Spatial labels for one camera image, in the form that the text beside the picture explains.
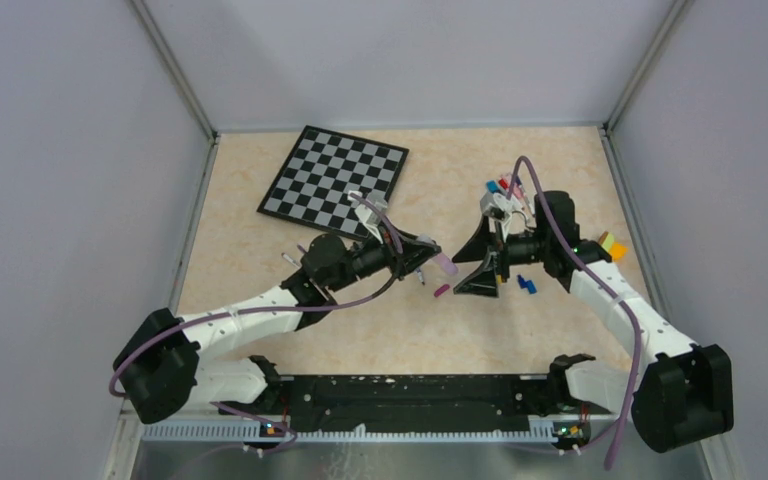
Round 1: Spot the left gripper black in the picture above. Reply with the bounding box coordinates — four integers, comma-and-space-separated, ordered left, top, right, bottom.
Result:
327, 216, 441, 292

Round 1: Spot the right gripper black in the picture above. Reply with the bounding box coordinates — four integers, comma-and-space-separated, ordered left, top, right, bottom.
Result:
453, 212, 550, 297

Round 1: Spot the lilac highlighter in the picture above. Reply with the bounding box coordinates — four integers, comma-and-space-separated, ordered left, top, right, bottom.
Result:
432, 254, 458, 276

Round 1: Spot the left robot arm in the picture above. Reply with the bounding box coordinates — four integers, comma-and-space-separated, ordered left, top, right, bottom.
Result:
110, 233, 441, 425

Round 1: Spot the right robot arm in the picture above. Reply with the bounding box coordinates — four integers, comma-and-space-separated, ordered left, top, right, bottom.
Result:
453, 191, 734, 453

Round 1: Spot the thin marker pink cap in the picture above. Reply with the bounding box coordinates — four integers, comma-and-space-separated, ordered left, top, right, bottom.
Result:
505, 173, 523, 199

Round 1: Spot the black grey chessboard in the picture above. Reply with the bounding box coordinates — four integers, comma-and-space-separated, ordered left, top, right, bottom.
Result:
257, 125, 409, 240

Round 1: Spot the yellow orange block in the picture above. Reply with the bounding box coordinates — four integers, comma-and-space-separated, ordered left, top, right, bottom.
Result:
598, 231, 629, 261

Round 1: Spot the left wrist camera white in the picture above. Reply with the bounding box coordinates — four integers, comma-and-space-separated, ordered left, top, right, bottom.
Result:
347, 190, 388, 243

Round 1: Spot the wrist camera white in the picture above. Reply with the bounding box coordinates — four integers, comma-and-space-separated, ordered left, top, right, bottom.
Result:
347, 190, 388, 243
479, 191, 516, 222

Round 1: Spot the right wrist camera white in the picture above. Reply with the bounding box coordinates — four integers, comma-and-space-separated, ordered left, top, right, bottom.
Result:
479, 191, 516, 222

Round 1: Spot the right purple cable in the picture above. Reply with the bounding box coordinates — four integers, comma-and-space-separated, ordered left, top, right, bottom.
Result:
506, 156, 644, 472

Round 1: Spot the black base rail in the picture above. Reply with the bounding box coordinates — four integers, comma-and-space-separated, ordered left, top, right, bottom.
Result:
225, 374, 605, 434

